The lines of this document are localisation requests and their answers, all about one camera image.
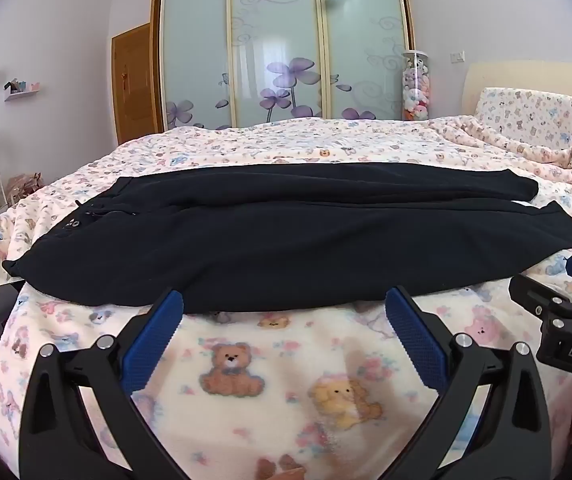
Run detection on black pants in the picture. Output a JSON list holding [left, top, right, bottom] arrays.
[[2, 162, 572, 313]]

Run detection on bear print fleece blanket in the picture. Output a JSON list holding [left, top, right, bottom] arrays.
[[0, 116, 572, 480]]

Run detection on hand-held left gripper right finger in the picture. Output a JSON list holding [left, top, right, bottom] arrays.
[[385, 285, 552, 480]]

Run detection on sliding glass wardrobe doors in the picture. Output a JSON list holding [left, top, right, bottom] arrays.
[[150, 0, 417, 133]]

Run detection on bear print pillow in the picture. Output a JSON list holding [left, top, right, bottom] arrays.
[[473, 87, 572, 150]]

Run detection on clear tube of plush toys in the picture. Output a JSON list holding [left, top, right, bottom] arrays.
[[401, 50, 433, 122]]

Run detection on white wall shelf with trinkets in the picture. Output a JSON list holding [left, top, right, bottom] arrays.
[[4, 79, 41, 102]]

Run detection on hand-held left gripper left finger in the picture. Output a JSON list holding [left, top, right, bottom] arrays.
[[18, 287, 187, 480]]

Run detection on cream bed headboard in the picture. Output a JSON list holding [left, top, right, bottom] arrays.
[[461, 62, 572, 121]]

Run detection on wooden door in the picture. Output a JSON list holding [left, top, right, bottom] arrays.
[[110, 22, 159, 145]]

